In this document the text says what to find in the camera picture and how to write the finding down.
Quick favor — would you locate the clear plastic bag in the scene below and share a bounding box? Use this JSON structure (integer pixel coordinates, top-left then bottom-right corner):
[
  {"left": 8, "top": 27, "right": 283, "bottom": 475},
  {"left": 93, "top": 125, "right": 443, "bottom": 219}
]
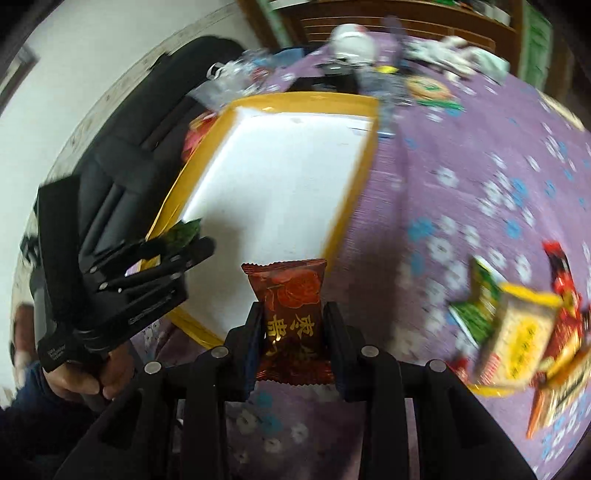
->
[{"left": 186, "top": 49, "right": 276, "bottom": 113}]

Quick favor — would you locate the red candy packet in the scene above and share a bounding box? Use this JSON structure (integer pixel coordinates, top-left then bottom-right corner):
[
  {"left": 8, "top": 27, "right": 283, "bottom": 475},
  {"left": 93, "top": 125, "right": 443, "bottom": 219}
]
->
[{"left": 526, "top": 241, "right": 590, "bottom": 439}]

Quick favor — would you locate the small green snack packet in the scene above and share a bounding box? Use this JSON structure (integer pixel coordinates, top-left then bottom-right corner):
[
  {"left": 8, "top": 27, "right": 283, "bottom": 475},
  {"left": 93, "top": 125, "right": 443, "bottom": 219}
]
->
[{"left": 160, "top": 219, "right": 200, "bottom": 255}]

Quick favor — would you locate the white plush toy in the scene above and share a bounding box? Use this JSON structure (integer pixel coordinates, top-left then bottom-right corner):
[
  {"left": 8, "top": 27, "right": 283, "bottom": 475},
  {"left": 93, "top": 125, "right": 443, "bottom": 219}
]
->
[{"left": 405, "top": 36, "right": 510, "bottom": 84}]

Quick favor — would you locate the framed wall picture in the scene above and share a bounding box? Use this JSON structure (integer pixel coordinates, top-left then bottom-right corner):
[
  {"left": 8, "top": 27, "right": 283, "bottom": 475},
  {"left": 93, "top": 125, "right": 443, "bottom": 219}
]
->
[{"left": 0, "top": 45, "right": 38, "bottom": 113}]

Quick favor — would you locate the dark red jujube snack packet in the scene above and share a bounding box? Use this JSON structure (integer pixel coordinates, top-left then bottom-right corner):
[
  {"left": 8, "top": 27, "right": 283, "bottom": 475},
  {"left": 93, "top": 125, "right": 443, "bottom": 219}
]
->
[{"left": 242, "top": 259, "right": 334, "bottom": 386}]

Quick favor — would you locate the round biscuit green packet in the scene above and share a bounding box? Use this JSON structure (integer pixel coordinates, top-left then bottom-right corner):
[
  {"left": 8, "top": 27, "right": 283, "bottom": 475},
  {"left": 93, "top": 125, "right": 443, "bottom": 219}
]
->
[{"left": 405, "top": 75, "right": 464, "bottom": 111}]

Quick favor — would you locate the purple floral tablecloth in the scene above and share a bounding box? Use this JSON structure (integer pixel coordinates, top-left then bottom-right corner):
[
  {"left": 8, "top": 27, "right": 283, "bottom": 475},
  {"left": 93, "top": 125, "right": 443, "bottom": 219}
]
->
[{"left": 131, "top": 32, "right": 591, "bottom": 480}]

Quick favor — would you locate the person's left hand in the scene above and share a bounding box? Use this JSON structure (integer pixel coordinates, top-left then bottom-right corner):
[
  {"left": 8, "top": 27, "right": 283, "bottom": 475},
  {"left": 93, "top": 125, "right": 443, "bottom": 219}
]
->
[{"left": 43, "top": 344, "right": 135, "bottom": 401}]

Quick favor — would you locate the yellow pastry packet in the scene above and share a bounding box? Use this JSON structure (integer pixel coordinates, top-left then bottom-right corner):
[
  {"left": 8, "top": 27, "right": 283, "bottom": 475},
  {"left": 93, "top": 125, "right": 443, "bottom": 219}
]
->
[{"left": 473, "top": 282, "right": 563, "bottom": 391}]

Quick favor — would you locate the black leather sofa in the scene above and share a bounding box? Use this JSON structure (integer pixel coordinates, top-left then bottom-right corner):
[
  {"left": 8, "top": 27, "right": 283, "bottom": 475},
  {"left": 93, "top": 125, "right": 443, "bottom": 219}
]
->
[{"left": 74, "top": 36, "right": 245, "bottom": 257}]

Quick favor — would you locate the wooden cabinet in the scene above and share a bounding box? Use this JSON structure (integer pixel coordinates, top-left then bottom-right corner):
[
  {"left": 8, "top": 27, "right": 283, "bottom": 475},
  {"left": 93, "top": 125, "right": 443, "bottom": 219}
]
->
[{"left": 239, "top": 0, "right": 574, "bottom": 84}]

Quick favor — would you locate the green and white snack packet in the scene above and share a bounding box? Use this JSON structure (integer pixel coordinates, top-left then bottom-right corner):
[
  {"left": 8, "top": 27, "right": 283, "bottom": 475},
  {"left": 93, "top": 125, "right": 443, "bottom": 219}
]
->
[{"left": 448, "top": 256, "right": 506, "bottom": 348}]

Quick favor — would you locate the white round container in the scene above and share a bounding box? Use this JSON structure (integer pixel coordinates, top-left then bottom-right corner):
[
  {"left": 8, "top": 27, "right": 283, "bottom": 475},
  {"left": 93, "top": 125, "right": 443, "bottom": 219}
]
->
[{"left": 329, "top": 23, "right": 378, "bottom": 65}]

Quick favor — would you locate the red bag on sofa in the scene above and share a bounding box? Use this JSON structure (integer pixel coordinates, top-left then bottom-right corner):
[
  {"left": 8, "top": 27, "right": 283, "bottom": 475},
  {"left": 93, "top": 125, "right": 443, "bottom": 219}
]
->
[{"left": 181, "top": 111, "right": 217, "bottom": 163}]

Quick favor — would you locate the yellow tray with white bottom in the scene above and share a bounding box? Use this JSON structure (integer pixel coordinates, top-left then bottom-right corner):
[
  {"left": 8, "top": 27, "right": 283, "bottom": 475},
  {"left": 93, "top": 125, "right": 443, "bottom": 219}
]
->
[{"left": 150, "top": 92, "right": 378, "bottom": 348}]

